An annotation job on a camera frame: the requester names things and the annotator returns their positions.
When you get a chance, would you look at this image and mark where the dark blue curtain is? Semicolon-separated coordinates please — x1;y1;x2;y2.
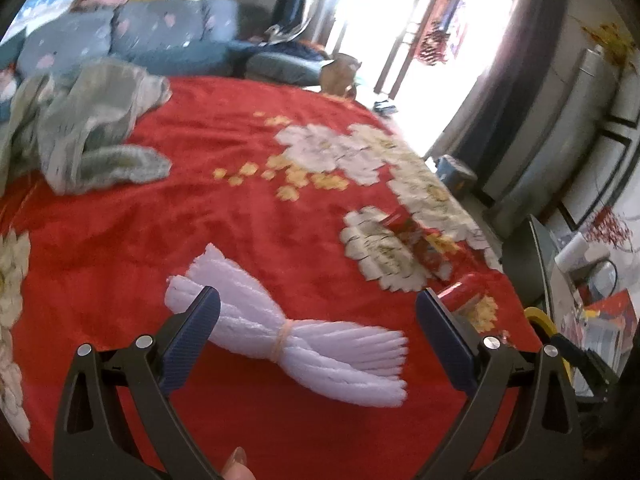
272;0;321;46

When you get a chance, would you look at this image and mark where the glass top side table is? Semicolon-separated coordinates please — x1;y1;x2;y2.
500;212;640;411

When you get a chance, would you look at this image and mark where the white paper roll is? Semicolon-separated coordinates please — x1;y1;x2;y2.
554;232;601;268

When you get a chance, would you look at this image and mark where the red floral blanket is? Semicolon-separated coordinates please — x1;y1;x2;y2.
0;76;543;480

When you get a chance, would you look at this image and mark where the small red packet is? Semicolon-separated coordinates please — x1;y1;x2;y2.
442;282;488;318

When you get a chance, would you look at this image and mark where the blue box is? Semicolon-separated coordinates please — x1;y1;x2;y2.
435;155;478;191

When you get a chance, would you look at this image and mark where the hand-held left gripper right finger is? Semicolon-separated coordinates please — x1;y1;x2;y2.
415;287;586;480

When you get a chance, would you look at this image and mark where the red box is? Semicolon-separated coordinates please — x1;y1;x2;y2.
582;290;638;361

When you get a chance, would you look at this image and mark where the hanging laundry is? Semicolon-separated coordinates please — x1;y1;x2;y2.
420;0;468;66

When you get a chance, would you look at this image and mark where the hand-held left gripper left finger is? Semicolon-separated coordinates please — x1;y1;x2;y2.
52;285;223;480

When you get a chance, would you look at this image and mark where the grey curtain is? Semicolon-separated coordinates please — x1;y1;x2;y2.
440;0;566;161

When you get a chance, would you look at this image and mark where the grey-green cloth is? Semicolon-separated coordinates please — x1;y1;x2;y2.
0;57;173;196

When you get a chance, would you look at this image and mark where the red decorative branch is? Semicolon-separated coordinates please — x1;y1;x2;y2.
582;205;636;251

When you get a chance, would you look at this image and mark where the yellow rimmed trash bin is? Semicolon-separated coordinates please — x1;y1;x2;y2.
522;305;573;376

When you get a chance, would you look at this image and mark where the red printed wrapper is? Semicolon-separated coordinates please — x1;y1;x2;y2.
385;212;453;281

